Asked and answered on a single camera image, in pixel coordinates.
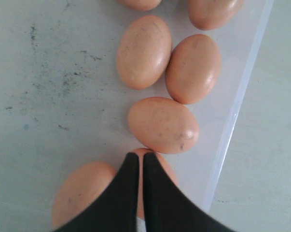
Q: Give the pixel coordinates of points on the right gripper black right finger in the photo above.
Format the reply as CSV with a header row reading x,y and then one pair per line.
x,y
179,214

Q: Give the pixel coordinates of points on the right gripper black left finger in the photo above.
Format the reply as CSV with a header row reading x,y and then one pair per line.
x,y
115,210

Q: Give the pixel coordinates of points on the brown egg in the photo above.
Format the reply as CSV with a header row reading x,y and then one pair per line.
x,y
212,14
144,52
156,178
79,190
163,125
193,69
140,5

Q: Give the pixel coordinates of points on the clear plastic bin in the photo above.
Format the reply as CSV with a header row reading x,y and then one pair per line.
x,y
63,105

